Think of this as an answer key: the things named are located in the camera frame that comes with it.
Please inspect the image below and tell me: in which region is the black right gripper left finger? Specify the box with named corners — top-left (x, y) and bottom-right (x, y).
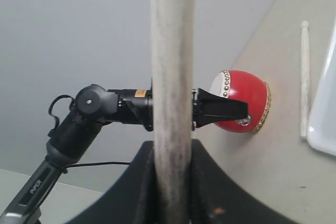
top-left (68, 141), bottom-right (157, 224)

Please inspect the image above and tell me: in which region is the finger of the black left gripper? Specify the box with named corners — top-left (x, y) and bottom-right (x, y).
top-left (197, 88), bottom-right (248, 128)

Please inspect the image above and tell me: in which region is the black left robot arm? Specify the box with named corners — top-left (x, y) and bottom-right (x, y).
top-left (1, 84), bottom-right (248, 223)

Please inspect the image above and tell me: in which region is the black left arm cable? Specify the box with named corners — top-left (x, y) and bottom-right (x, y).
top-left (47, 94), bottom-right (132, 176)

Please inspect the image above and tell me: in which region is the red small drum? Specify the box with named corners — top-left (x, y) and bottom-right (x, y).
top-left (210, 70), bottom-right (271, 133)

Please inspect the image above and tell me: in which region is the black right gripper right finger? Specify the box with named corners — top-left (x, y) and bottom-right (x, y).
top-left (190, 139), bottom-right (296, 224)

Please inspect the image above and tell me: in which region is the white plastic tray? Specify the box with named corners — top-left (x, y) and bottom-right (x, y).
top-left (307, 25), bottom-right (335, 156)

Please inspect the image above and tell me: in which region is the wooden drumstick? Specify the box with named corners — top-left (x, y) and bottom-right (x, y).
top-left (151, 0), bottom-right (194, 223)
top-left (300, 20), bottom-right (311, 140)

